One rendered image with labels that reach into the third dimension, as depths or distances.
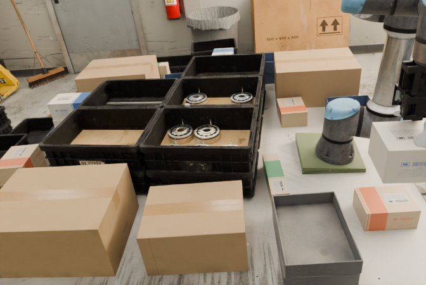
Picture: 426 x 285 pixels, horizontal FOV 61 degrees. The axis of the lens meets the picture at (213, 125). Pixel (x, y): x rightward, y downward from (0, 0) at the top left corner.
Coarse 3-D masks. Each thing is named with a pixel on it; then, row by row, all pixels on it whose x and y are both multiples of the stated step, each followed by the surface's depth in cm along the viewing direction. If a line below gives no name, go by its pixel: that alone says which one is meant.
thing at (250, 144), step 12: (168, 108) 150; (180, 108) 149; (192, 108) 148; (204, 108) 147; (216, 108) 146; (228, 108) 145; (240, 108) 144; (252, 108) 143; (156, 120) 141; (252, 120) 134; (252, 132) 127; (252, 144) 122
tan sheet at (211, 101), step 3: (207, 99) 175; (210, 99) 175; (213, 99) 174; (216, 99) 174; (219, 99) 174; (222, 99) 173; (225, 99) 173; (228, 99) 173; (183, 102) 175; (210, 102) 172; (213, 102) 172; (216, 102) 172; (219, 102) 171; (222, 102) 171; (225, 102) 171; (228, 102) 170
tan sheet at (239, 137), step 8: (168, 136) 150; (224, 136) 145; (232, 136) 144; (240, 136) 144; (248, 136) 143; (160, 144) 145; (168, 144) 144; (184, 144) 143; (192, 144) 142; (208, 144) 141; (216, 144) 140; (224, 144) 140; (240, 144) 139
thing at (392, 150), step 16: (384, 128) 84; (400, 128) 83; (416, 128) 83; (384, 144) 79; (400, 144) 78; (384, 160) 79; (400, 160) 77; (416, 160) 77; (384, 176) 80; (400, 176) 80; (416, 176) 79
